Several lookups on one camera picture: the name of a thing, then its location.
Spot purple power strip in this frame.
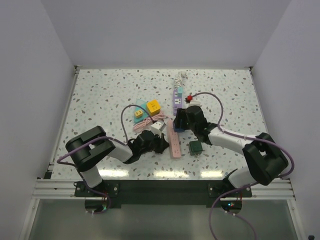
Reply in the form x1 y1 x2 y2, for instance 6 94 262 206
173 86 183 116

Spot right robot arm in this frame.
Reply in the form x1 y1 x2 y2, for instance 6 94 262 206
173 105 289 197

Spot aluminium rail frame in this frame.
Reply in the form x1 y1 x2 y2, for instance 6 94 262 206
18 65 298 240

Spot dark green cube socket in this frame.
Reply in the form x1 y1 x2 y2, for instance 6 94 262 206
188 140 204 157

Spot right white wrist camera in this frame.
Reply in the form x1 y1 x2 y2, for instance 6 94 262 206
185 95 201 107

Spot teal power strip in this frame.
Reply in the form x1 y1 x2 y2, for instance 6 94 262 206
133 99 149 124

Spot small yellow adapter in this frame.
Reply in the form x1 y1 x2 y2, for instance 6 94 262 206
134 109 143 119

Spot striped braided cord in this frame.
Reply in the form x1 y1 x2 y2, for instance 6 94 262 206
173 71 187 88

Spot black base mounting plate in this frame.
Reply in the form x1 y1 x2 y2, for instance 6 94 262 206
74 170 253 210

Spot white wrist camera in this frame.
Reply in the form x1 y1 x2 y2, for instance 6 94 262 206
150 121 167 136
185 95 201 107

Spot blue cube socket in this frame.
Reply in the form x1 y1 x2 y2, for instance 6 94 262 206
174 126 187 133

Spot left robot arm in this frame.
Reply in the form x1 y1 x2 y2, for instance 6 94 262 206
65 126 170 196

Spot yellow cube socket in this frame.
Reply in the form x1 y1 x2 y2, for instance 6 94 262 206
146 99 161 117

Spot pink power strip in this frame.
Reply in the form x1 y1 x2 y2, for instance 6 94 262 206
166 120 182 159

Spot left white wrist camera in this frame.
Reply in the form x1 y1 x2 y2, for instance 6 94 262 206
150 121 167 136

